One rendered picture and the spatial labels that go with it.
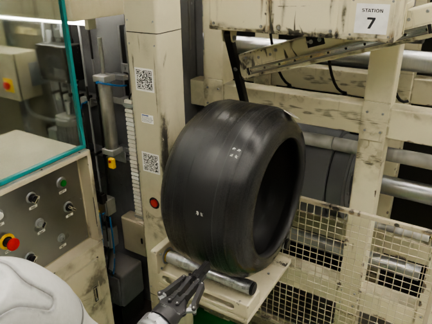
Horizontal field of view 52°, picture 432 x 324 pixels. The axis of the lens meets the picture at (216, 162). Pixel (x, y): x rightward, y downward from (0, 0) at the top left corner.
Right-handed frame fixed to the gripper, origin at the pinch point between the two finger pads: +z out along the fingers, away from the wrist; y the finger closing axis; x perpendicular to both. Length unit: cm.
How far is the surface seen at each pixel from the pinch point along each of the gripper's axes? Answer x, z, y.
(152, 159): -18.6, 22.1, 32.2
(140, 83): -45, 25, 34
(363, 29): -58, 53, -27
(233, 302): 17.9, 7.6, -5.1
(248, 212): -19.2, 9.3, -11.4
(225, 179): -28.9, 8.6, -5.4
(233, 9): -62, 54, 15
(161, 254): 10.2, 9.0, 23.6
